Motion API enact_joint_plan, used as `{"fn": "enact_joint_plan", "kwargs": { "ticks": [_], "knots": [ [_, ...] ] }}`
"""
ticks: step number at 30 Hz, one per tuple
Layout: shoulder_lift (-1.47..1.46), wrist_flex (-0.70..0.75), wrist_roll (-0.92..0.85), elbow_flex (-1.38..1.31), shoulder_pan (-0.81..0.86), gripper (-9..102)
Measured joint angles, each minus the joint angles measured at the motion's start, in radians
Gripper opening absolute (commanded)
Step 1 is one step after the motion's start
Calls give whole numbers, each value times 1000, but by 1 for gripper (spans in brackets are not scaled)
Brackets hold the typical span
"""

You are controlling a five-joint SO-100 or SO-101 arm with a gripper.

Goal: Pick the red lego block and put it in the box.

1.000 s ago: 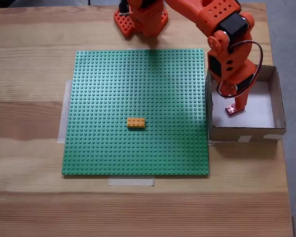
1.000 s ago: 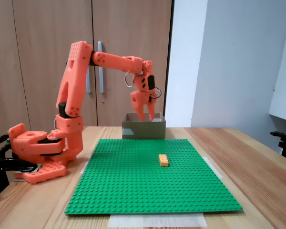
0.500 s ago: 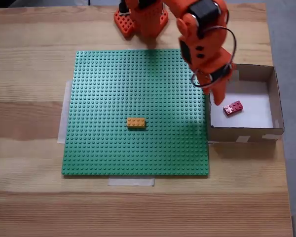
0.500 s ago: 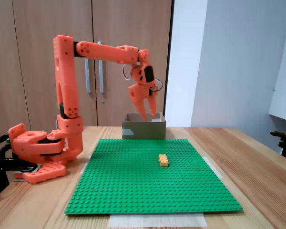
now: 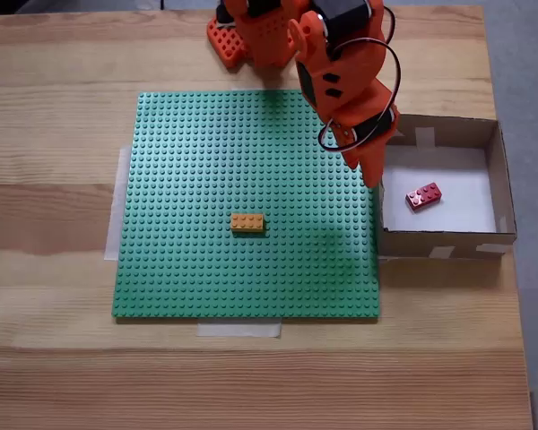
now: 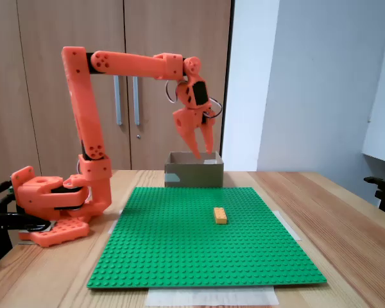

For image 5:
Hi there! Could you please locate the red lego block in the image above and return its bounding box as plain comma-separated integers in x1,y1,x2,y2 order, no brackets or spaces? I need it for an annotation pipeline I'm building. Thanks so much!
404,181,445,214

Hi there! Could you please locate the cardboard box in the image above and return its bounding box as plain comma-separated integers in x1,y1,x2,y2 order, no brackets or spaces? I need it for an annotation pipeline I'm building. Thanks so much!
375,114,519,261

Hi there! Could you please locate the white paper box liner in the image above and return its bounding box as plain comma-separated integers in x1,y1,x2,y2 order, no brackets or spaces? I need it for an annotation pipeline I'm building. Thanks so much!
380,146,499,233

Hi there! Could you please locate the yellow lego block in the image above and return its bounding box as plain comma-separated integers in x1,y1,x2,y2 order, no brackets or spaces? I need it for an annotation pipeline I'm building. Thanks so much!
230,213,266,235

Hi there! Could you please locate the green lego baseplate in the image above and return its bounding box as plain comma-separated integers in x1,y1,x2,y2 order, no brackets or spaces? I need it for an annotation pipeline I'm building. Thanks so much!
110,88,382,320

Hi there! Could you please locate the masking tape strip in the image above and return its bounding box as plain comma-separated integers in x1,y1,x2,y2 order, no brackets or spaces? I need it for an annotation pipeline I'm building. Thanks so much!
103,143,134,262
195,318,282,340

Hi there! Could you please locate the gripper servo cable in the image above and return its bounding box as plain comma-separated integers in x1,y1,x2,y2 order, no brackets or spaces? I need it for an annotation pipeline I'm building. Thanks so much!
317,38,404,153

